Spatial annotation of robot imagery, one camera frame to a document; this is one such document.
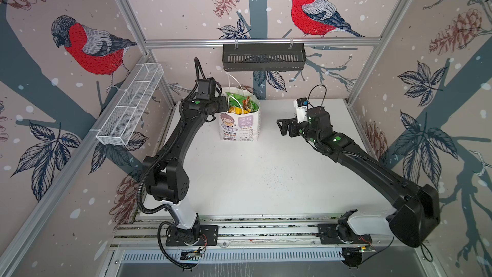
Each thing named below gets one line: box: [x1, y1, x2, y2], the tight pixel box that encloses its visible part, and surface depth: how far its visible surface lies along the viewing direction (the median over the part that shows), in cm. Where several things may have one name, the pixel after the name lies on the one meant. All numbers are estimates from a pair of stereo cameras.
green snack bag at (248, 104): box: [242, 96, 260, 113], surface depth 88 cm
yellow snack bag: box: [228, 106, 252, 115], surface depth 83 cm
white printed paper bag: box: [219, 86, 262, 142], surface depth 92 cm
